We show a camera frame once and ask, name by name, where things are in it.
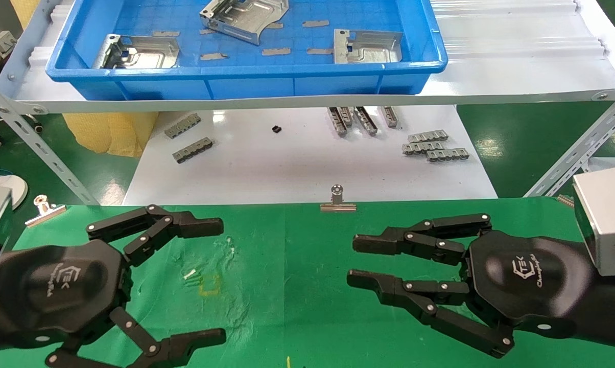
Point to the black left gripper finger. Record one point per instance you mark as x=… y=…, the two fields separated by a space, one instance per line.
x=195 y=227

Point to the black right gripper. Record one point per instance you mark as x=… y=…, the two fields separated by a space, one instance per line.
x=527 y=281

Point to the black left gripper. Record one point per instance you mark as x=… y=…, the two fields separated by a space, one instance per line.
x=57 y=291

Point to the stamped sheet metal part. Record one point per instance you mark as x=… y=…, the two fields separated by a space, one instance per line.
x=241 y=18
x=369 y=48
x=144 y=56

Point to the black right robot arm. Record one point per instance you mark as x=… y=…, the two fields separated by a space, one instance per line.
x=611 y=306

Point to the silver binder clip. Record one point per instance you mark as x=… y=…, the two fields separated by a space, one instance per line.
x=337 y=206
x=44 y=213

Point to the green table cloth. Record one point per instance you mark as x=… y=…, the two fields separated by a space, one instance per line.
x=297 y=286

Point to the white sheet under shelf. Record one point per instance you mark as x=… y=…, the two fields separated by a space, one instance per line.
x=297 y=163

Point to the yellow woven sack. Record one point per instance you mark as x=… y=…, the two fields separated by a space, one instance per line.
x=25 y=11
x=108 y=130

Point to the blue plastic tray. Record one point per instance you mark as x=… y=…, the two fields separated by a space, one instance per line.
x=236 y=84

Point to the grey perforated angle strut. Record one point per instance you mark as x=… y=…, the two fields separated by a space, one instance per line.
x=47 y=153
x=578 y=148

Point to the white round base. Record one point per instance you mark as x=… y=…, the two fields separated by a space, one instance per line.
x=19 y=191

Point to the small grey box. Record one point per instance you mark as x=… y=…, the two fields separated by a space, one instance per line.
x=3 y=41

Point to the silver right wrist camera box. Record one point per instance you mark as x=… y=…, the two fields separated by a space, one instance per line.
x=609 y=220

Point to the grey shelf side rail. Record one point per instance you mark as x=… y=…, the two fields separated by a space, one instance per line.
x=611 y=36
x=19 y=56

